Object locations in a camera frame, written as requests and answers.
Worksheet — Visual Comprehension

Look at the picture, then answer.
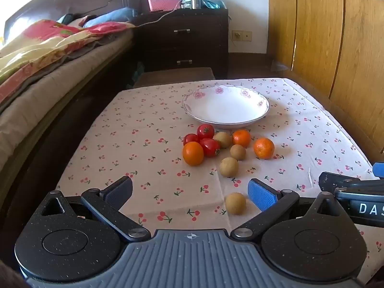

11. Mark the orange mandarin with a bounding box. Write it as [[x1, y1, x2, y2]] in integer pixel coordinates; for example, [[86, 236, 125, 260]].
[[232, 129, 251, 148], [253, 137, 275, 160]]

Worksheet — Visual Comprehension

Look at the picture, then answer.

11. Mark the cherry print tablecloth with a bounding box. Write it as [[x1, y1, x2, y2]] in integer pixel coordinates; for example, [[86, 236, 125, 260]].
[[55, 78, 384, 264]]

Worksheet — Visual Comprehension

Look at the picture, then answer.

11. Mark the white floral plate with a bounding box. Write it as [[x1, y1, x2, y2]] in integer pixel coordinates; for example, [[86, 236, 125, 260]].
[[182, 84, 270, 129]]

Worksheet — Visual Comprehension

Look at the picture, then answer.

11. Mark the blue pillow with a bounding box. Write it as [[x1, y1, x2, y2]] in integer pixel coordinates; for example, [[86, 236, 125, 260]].
[[82, 7, 138, 27]]

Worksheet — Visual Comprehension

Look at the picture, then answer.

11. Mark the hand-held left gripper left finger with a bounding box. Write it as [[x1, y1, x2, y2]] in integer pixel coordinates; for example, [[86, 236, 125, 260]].
[[37, 176, 151, 242]]

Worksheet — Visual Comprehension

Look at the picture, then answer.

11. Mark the wall outlet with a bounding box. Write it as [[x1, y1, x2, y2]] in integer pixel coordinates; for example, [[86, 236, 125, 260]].
[[232, 30, 252, 42]]

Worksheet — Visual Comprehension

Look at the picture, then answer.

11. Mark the brown longan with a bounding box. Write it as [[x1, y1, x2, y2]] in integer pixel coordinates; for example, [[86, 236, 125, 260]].
[[213, 131, 232, 149], [230, 144, 247, 161], [225, 193, 247, 216], [219, 157, 239, 178]]

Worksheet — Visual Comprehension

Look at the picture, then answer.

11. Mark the beige mattress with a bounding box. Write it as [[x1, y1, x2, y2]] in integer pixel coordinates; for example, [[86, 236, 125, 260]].
[[0, 31, 134, 168]]

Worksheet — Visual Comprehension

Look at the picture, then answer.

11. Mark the floral quilt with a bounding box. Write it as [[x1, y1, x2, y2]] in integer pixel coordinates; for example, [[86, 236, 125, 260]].
[[0, 19, 135, 102]]

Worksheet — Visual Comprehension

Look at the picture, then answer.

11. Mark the dark wooden nightstand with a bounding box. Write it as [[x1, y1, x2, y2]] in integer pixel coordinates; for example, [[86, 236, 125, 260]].
[[132, 7, 229, 80]]

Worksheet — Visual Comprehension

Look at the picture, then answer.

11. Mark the dark cloth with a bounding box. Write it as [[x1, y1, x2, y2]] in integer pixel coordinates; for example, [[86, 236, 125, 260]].
[[57, 13, 82, 24]]

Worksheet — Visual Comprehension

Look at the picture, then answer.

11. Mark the pink basket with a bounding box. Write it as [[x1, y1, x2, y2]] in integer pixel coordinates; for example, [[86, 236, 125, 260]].
[[140, 0, 182, 13]]

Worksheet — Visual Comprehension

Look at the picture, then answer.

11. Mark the white cable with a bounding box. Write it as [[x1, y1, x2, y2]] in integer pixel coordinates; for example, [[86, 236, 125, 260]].
[[131, 0, 184, 29]]

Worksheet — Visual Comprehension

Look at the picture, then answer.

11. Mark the wooden wardrobe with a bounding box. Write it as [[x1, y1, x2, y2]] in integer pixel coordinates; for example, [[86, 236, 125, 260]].
[[268, 0, 384, 153]]

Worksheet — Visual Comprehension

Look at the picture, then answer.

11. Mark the smooth orange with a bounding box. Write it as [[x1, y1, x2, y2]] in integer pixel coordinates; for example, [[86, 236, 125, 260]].
[[182, 141, 205, 166]]

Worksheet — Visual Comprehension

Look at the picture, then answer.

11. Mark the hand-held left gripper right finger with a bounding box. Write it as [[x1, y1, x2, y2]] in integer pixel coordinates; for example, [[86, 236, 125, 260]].
[[230, 178, 348, 242]]

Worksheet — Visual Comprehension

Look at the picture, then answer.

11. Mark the nightstand drawer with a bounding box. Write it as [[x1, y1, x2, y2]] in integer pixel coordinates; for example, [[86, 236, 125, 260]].
[[144, 48, 224, 73]]

